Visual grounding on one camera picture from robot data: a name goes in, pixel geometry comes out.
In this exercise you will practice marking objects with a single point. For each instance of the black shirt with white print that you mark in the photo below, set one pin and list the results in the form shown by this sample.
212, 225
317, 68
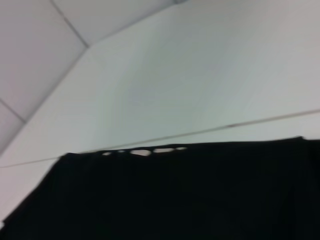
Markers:
175, 195

